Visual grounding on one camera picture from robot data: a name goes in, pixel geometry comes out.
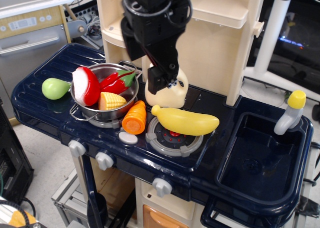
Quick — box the grey yellow toy faucet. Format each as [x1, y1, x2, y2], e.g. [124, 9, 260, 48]
[273, 90, 307, 135]

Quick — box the orange toy carrot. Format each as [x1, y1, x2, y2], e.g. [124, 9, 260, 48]
[122, 100, 147, 135]

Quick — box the dark blue toy sink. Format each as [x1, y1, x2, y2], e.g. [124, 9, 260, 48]
[217, 112, 307, 204]

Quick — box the cream toy kitchen shelf unit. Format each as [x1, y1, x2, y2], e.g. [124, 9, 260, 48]
[97, 0, 264, 106]

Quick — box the grey left stove knob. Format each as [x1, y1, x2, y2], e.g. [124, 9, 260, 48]
[68, 140, 86, 158]

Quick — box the yellow toy banana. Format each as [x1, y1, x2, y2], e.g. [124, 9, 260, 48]
[151, 105, 220, 136]

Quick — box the white stand pole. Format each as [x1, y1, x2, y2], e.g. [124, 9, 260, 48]
[244, 0, 320, 101]

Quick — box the green toy pear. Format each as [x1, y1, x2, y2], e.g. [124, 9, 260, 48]
[41, 78, 71, 100]

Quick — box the steel toy pot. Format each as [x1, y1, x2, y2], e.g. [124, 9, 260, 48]
[69, 63, 139, 122]

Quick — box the grey toy stove burner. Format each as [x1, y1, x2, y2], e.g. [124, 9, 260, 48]
[145, 117, 204, 157]

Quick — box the grey stove knob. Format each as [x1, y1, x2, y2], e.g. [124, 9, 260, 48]
[68, 140, 86, 158]
[152, 178, 173, 197]
[95, 152, 114, 170]

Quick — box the dark blue toy kitchen counter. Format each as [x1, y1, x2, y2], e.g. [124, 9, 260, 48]
[11, 44, 314, 227]

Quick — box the wooden toy dishwasher cabinet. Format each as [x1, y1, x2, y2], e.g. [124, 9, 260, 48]
[0, 0, 85, 120]

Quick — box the grey right stove knob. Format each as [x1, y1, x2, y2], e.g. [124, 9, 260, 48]
[152, 178, 173, 197]

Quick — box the cream toy detergent bottle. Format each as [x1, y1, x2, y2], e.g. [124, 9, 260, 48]
[144, 69, 189, 108]

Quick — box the yellow toy corn piece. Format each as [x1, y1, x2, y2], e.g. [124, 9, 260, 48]
[98, 92, 127, 111]

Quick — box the red toy chili pepper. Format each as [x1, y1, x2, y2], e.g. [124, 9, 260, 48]
[99, 70, 136, 94]

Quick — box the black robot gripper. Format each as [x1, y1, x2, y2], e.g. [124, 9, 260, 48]
[120, 0, 193, 95]

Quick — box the red white toy radish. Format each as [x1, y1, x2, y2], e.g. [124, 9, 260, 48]
[72, 67, 101, 106]

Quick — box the grey middle stove knob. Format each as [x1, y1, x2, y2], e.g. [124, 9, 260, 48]
[95, 152, 114, 170]

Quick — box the white oval stove button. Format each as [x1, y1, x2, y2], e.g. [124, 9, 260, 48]
[118, 131, 138, 145]

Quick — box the black computer case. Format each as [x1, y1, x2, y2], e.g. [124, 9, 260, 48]
[0, 108, 34, 204]

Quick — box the orange toy oven drawer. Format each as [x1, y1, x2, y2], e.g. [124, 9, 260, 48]
[143, 205, 188, 228]

